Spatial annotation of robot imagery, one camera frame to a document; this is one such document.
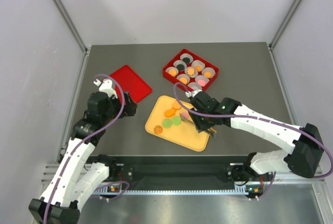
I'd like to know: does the orange swirl cookie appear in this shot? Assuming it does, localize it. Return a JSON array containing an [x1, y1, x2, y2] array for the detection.
[[187, 68, 195, 76], [153, 126, 163, 134]]

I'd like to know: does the green round cookie right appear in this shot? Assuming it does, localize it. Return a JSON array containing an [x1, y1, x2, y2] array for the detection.
[[172, 116, 182, 126]]

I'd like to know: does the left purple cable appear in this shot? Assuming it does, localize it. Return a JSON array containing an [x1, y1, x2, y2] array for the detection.
[[41, 73, 131, 223]]

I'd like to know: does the yellow tray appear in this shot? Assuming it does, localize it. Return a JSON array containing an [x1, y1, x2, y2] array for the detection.
[[145, 95, 210, 152]]

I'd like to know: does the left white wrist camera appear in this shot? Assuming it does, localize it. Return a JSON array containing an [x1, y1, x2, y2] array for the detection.
[[94, 78, 118, 98]]

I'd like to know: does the black sandwich cookie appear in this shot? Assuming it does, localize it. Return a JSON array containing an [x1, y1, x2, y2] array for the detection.
[[182, 57, 190, 64], [176, 64, 184, 71]]

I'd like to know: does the green round cookie left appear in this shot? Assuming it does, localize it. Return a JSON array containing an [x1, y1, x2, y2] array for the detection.
[[162, 119, 172, 128]]

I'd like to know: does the red lid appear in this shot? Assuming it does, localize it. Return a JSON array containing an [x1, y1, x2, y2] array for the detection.
[[110, 65, 152, 103]]

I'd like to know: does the red compartment box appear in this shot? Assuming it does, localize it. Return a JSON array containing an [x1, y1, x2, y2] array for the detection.
[[162, 49, 220, 91]]

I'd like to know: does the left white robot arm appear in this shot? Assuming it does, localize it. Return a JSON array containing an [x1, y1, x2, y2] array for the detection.
[[29, 92, 137, 223]]

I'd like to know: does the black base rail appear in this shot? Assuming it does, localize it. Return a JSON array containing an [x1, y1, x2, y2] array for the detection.
[[85, 155, 274, 191]]

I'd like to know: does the orange fish cookie left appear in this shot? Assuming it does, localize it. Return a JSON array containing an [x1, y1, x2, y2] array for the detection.
[[164, 108, 177, 117]]

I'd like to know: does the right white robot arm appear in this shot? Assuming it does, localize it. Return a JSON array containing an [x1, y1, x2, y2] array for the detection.
[[186, 90, 324, 180]]

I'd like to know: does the green round cookie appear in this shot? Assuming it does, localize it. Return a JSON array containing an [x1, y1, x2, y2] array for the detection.
[[162, 119, 172, 128], [172, 116, 182, 126]]

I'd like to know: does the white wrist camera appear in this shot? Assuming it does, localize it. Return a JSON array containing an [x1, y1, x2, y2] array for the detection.
[[94, 78, 118, 98], [185, 90, 202, 98]]

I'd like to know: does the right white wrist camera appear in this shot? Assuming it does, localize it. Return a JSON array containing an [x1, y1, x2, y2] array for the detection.
[[185, 90, 202, 98]]

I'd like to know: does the tan round cookie top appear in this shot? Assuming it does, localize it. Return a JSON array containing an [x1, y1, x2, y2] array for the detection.
[[172, 101, 182, 110]]

